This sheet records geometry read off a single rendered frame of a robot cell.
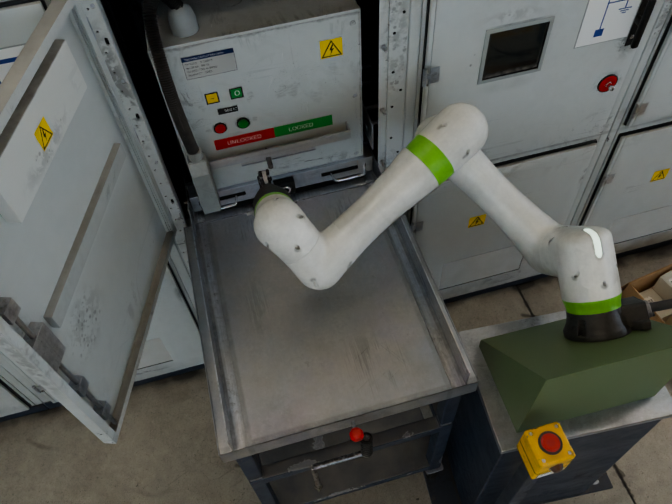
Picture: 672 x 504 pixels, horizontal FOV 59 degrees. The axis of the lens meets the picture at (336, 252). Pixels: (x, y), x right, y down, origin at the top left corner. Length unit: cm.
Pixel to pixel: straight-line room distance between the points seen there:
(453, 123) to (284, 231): 43
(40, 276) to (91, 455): 136
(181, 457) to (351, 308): 107
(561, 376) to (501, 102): 80
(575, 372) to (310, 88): 91
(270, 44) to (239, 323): 69
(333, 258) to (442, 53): 60
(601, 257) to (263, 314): 82
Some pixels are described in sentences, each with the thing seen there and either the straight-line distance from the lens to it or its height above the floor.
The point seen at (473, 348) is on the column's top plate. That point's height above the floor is 75.
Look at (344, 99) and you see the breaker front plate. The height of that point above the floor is 114.
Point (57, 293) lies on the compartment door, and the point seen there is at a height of 124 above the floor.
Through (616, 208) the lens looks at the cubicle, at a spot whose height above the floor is 41.
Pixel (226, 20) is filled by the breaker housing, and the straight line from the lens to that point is 150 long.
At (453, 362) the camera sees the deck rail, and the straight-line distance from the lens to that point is 149.
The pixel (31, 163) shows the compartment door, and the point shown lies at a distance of 115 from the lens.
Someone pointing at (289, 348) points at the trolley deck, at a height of 85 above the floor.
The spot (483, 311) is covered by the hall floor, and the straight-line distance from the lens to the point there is 257.
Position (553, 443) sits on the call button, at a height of 91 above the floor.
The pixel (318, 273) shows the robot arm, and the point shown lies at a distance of 126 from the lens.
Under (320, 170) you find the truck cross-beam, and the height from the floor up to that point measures 92.
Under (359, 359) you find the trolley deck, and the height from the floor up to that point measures 85.
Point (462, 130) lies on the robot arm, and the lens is 132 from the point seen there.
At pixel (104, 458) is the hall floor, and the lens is 248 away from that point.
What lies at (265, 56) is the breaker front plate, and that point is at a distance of 149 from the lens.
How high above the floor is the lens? 218
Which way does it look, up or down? 54 degrees down
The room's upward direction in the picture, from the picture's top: 5 degrees counter-clockwise
